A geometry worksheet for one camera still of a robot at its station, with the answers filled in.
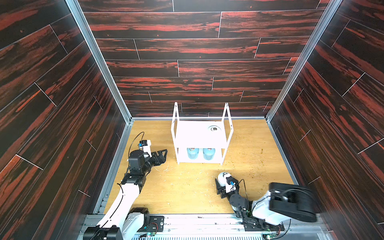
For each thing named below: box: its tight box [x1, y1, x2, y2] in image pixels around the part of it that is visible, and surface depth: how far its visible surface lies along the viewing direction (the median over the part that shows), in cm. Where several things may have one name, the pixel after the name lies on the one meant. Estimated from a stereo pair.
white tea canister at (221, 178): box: [217, 172, 230, 187], surface depth 79 cm
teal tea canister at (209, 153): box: [203, 148, 216, 161], surface depth 92 cm
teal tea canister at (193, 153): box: [186, 147, 200, 160], surface depth 91 cm
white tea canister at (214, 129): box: [207, 125, 222, 135], surface depth 78 cm
